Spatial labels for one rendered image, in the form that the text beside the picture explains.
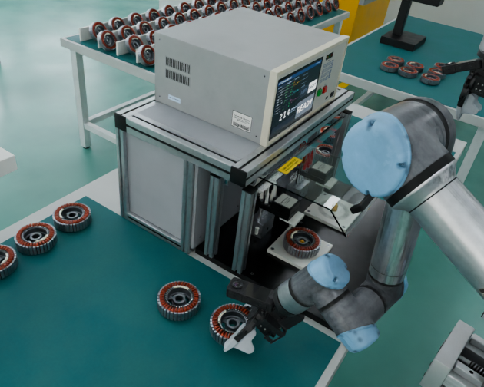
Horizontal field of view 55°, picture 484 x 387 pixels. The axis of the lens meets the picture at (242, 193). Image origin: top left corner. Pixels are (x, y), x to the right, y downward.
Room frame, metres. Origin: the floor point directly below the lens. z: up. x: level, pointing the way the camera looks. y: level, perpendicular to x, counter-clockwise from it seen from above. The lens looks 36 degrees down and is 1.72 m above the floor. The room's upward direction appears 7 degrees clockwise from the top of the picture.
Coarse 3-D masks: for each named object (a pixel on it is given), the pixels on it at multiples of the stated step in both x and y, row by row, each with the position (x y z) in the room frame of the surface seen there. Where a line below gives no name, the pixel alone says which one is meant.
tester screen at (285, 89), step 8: (312, 64) 1.23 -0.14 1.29; (304, 72) 1.19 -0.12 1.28; (312, 72) 1.24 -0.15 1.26; (288, 80) 1.12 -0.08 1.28; (296, 80) 1.16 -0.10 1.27; (304, 80) 1.20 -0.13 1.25; (312, 80) 1.25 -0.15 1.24; (280, 88) 1.08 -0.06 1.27; (288, 88) 1.12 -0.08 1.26; (296, 88) 1.16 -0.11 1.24; (280, 96) 1.09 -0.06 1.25; (288, 96) 1.13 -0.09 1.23; (296, 96) 1.17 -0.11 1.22; (304, 96) 1.22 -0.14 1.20; (280, 104) 1.10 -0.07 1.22; (288, 104) 1.14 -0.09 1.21; (296, 104) 1.18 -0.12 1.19; (280, 112) 1.10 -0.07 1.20; (272, 128) 1.08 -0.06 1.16; (280, 128) 1.12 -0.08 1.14; (272, 136) 1.08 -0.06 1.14
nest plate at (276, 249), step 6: (288, 228) 1.15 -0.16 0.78; (282, 234) 1.11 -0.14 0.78; (276, 240) 1.08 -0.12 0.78; (282, 240) 1.08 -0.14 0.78; (270, 246) 1.05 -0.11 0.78; (276, 246) 1.05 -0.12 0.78; (282, 246) 1.06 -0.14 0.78; (324, 246) 1.08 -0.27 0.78; (330, 246) 1.09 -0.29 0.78; (270, 252) 1.03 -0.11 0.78; (276, 252) 1.03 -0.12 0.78; (282, 252) 1.03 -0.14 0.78; (318, 252) 1.05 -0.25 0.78; (324, 252) 1.06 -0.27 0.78; (282, 258) 1.01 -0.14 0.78; (288, 258) 1.01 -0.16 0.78; (294, 258) 1.01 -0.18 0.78; (300, 258) 1.02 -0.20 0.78; (312, 258) 1.02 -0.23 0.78; (294, 264) 0.99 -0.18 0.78; (300, 264) 0.99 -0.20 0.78; (306, 264) 0.99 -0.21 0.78
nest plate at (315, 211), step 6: (312, 204) 1.29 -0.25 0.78; (306, 210) 1.25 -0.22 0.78; (312, 210) 1.26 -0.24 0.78; (318, 210) 1.26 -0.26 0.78; (324, 210) 1.27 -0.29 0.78; (312, 216) 1.23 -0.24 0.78; (318, 216) 1.23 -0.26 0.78; (324, 216) 1.24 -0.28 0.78; (330, 216) 1.24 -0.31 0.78; (324, 222) 1.21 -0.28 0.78; (330, 222) 1.21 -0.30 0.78; (336, 228) 1.19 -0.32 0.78
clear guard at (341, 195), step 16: (304, 144) 1.19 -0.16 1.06; (304, 160) 1.10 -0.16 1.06; (320, 160) 1.11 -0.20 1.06; (336, 160) 1.12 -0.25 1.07; (272, 176) 1.00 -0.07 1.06; (288, 176) 1.01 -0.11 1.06; (304, 176) 1.02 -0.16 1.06; (320, 176) 1.03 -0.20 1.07; (336, 176) 1.04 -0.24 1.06; (304, 192) 0.95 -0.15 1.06; (320, 192) 0.96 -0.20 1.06; (336, 192) 0.97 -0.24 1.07; (352, 192) 0.99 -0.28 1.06; (336, 208) 0.91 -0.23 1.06; (368, 208) 0.99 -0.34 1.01; (352, 224) 0.91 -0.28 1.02
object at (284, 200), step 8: (264, 192) 1.16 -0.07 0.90; (256, 200) 1.12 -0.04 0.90; (264, 200) 1.12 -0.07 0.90; (280, 200) 1.10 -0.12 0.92; (288, 200) 1.10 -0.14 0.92; (296, 200) 1.11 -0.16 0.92; (264, 208) 1.10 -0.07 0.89; (272, 208) 1.09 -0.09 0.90; (280, 208) 1.08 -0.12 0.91; (288, 208) 1.07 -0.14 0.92; (296, 208) 1.10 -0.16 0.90; (280, 216) 1.07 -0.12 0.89; (288, 216) 1.06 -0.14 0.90; (296, 216) 1.09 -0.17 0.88; (296, 224) 1.06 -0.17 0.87
